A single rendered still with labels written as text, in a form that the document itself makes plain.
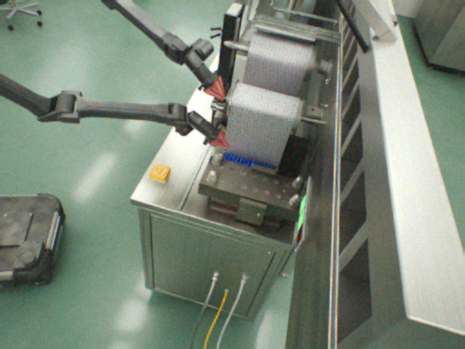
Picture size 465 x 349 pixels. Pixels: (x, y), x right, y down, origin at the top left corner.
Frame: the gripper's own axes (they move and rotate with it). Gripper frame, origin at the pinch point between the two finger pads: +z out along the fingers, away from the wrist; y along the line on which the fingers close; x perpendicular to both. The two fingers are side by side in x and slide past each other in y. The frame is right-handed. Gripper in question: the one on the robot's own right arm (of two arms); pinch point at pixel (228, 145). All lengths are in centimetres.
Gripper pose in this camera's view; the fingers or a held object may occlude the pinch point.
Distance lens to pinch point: 135.2
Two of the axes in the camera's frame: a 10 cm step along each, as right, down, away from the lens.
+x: 6.0, -4.6, -6.6
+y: -2.5, 6.8, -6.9
